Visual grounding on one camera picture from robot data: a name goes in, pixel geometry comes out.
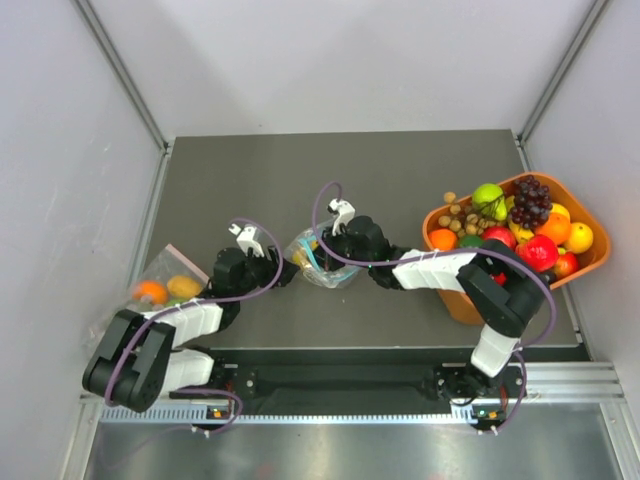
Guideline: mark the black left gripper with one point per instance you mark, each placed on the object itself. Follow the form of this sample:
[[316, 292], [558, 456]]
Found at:
[[270, 265]]

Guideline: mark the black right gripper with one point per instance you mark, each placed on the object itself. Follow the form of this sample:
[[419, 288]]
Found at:
[[327, 259]]

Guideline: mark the fake yellow lemon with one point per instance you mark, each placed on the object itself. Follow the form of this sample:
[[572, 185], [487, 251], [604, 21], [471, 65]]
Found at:
[[580, 239], [303, 256]]

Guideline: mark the clear zip bag blue seal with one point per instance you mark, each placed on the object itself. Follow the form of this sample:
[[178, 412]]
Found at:
[[330, 278]]

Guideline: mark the fake green pear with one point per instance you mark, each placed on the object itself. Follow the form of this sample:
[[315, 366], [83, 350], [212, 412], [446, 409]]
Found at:
[[487, 197]]

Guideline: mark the fake dark grapes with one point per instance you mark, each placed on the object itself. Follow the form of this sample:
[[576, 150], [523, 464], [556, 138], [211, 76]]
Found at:
[[531, 203]]

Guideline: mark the fake red apple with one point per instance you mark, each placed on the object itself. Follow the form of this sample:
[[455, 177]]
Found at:
[[501, 233], [539, 252]]

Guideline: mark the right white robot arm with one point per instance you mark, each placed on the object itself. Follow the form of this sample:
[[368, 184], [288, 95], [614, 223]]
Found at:
[[504, 291]]

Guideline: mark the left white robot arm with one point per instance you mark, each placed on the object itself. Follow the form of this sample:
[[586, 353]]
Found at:
[[141, 353]]

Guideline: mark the fake yellow fruit pink bag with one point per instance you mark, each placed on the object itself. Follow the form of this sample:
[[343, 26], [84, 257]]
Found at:
[[183, 287]]

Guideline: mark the clear zip bag pink seal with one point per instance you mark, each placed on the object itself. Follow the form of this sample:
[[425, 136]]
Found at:
[[189, 323]]

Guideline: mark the fake orange left in bin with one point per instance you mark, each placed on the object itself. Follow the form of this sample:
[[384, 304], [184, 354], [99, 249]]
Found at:
[[443, 239]]

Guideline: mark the fake orange in pink bag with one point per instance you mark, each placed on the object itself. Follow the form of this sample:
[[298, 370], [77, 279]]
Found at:
[[150, 291]]

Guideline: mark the fake brown longan bunch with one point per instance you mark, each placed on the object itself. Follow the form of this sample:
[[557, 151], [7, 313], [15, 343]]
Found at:
[[466, 219]]

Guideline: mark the fake green lime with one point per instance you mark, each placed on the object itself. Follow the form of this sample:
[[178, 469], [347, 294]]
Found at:
[[470, 241]]

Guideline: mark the fake red apple top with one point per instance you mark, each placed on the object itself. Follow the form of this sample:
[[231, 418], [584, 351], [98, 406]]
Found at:
[[501, 233]]

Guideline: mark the fake large orange in bin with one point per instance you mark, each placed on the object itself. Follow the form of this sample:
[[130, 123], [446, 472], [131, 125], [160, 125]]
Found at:
[[557, 228]]

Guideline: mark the fake small red peach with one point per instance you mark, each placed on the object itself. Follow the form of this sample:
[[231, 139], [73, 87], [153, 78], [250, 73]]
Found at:
[[566, 265]]

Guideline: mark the fake yellow lemon in bin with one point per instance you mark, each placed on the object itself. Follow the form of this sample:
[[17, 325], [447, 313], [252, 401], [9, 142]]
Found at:
[[580, 239]]

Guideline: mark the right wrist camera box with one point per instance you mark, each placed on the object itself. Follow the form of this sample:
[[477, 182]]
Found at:
[[343, 212]]

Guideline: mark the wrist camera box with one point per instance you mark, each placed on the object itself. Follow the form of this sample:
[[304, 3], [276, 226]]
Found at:
[[343, 212], [248, 239]]

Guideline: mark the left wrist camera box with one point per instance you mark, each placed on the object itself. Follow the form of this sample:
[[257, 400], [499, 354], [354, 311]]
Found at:
[[248, 239]]

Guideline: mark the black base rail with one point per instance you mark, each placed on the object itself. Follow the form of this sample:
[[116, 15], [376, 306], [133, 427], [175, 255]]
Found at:
[[352, 381]]

